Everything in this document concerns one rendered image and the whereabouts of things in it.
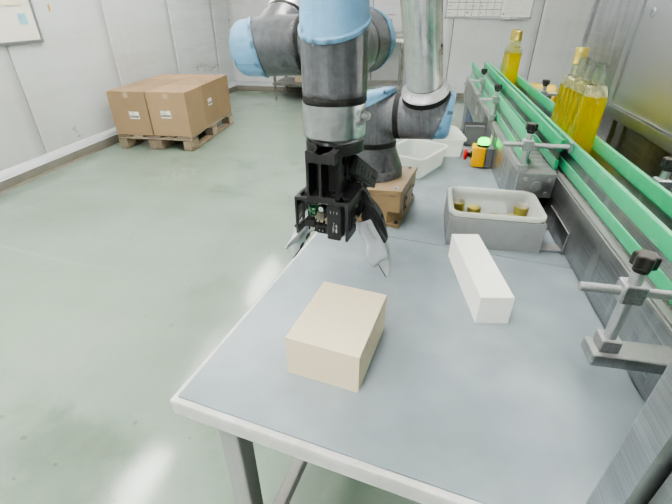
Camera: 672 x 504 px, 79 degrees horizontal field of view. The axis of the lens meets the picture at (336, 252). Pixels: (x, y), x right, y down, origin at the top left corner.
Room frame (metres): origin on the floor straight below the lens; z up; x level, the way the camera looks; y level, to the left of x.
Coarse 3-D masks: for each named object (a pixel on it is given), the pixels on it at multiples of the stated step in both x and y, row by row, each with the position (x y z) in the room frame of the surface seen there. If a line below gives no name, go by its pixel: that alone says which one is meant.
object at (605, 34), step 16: (608, 0) 1.62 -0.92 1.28; (624, 0) 1.49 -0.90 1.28; (592, 16) 1.72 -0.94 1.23; (608, 16) 1.58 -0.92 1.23; (624, 16) 1.45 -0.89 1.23; (592, 32) 1.68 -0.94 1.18; (608, 32) 1.54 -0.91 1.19; (624, 32) 1.41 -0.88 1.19; (592, 48) 1.64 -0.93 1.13; (608, 48) 1.50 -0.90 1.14; (608, 80) 1.42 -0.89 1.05; (608, 128) 1.28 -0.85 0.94; (624, 128) 1.19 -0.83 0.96; (624, 144) 1.17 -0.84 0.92; (640, 144) 1.08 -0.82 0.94; (640, 160) 1.05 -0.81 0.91; (656, 160) 0.99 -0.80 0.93; (656, 176) 0.96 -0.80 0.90
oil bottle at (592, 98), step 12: (588, 84) 1.10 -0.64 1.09; (600, 84) 1.08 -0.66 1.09; (588, 96) 1.08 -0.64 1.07; (600, 96) 1.07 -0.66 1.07; (576, 108) 1.11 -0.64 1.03; (588, 108) 1.07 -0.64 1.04; (600, 108) 1.07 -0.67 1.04; (576, 120) 1.09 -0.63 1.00; (588, 120) 1.07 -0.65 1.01; (600, 120) 1.07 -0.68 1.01; (576, 132) 1.08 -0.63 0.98; (588, 132) 1.07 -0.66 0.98; (588, 144) 1.07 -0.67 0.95
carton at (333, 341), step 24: (336, 288) 0.59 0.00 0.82; (312, 312) 0.52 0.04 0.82; (336, 312) 0.52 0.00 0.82; (360, 312) 0.52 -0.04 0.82; (384, 312) 0.56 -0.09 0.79; (288, 336) 0.47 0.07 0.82; (312, 336) 0.47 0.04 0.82; (336, 336) 0.47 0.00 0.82; (360, 336) 0.47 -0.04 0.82; (288, 360) 0.46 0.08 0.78; (312, 360) 0.45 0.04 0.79; (336, 360) 0.43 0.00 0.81; (360, 360) 0.43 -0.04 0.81; (336, 384) 0.44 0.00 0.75; (360, 384) 0.43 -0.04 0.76
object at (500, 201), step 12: (456, 192) 1.03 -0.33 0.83; (468, 192) 1.02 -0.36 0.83; (480, 192) 1.02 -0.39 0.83; (492, 192) 1.01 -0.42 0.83; (504, 192) 1.01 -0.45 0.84; (516, 192) 1.00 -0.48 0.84; (528, 192) 0.99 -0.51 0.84; (468, 204) 1.02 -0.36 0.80; (480, 204) 1.01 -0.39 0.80; (492, 204) 1.01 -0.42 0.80; (504, 204) 1.00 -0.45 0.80; (528, 204) 0.97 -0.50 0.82; (540, 204) 0.92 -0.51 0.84; (456, 216) 0.88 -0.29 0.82; (468, 216) 0.87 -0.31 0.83; (480, 216) 0.86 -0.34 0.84; (492, 216) 0.86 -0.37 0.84; (504, 216) 0.85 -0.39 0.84; (516, 216) 0.85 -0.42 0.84; (528, 216) 0.94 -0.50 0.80; (540, 216) 0.87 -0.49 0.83
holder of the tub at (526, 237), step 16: (448, 208) 0.94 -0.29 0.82; (448, 224) 0.88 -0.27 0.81; (464, 224) 0.87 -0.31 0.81; (480, 224) 0.86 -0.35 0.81; (496, 224) 0.86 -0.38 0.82; (512, 224) 0.85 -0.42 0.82; (528, 224) 0.84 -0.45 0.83; (544, 224) 0.84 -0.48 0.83; (560, 224) 0.89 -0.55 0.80; (448, 240) 0.88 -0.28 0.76; (496, 240) 0.85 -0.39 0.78; (512, 240) 0.85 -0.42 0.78; (528, 240) 0.84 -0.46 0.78; (560, 240) 0.86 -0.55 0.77
